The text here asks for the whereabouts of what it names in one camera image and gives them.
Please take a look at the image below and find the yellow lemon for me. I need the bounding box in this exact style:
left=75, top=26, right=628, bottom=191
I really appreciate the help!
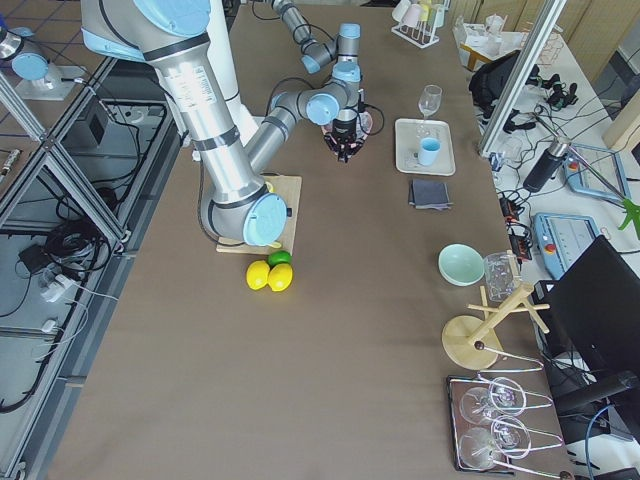
left=267, top=263, right=293, bottom=292
left=245, top=260, right=271, bottom=290

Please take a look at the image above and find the white cup rack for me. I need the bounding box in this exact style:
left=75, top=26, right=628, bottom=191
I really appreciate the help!
left=391, top=0, right=448, bottom=49

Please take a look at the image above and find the blue plastic cup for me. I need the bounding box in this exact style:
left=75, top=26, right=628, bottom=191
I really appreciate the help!
left=417, top=137, right=441, bottom=166

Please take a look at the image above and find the green lime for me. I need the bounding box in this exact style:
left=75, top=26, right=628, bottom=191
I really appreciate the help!
left=267, top=250, right=292, bottom=267

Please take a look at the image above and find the white cup on rack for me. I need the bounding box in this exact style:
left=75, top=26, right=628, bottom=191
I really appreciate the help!
left=427, top=3, right=446, bottom=31

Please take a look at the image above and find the black water bottle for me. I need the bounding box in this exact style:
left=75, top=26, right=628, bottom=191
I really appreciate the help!
left=523, top=137, right=571, bottom=193

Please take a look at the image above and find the black glass tray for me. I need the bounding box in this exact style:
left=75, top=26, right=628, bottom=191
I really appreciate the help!
left=446, top=376, right=514, bottom=477

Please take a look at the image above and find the cream serving tray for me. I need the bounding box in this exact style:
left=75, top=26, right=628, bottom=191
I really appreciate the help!
left=395, top=118, right=456, bottom=176

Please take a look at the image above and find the wooden mug tree stand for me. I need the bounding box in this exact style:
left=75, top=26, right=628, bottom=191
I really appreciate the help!
left=441, top=283, right=550, bottom=371

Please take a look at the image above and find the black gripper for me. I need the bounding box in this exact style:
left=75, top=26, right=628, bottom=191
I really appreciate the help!
left=323, top=111, right=365, bottom=163

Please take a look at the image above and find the upside wine glass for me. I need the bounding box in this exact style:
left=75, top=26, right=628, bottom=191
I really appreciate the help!
left=459, top=377, right=526, bottom=426
left=458, top=415, right=532, bottom=471

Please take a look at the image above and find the pink cup on rack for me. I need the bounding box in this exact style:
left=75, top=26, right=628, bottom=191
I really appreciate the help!
left=392, top=0, right=422, bottom=28

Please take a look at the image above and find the upside wine glass lower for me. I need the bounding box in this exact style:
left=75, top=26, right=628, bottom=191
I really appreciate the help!
left=458, top=415, right=532, bottom=471

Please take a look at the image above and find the upside wine glass upper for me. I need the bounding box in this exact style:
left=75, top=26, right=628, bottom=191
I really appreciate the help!
left=459, top=377, right=526, bottom=426

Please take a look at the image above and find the pink bowl of ice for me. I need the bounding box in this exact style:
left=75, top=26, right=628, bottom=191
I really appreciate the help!
left=322, top=110, right=376, bottom=139

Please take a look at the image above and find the blue teach pendant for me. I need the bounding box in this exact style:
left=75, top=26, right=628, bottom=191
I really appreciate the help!
left=533, top=212, right=598, bottom=280
left=563, top=143, right=631, bottom=202

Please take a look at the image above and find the wooden cutting board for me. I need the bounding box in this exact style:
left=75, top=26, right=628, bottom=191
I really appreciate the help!
left=216, top=175, right=302, bottom=255

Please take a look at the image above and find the green ceramic bowl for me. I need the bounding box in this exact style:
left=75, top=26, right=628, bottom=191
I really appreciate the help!
left=438, top=244, right=485, bottom=287

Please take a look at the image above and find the clear wine glass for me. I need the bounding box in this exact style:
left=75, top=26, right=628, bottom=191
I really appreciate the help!
left=418, top=85, right=443, bottom=120

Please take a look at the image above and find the grey folded cloth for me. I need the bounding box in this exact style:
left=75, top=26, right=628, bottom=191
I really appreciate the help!
left=408, top=178, right=452, bottom=211

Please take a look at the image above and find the black computer monitor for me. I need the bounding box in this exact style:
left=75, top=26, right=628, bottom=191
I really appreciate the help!
left=534, top=236, right=639, bottom=389

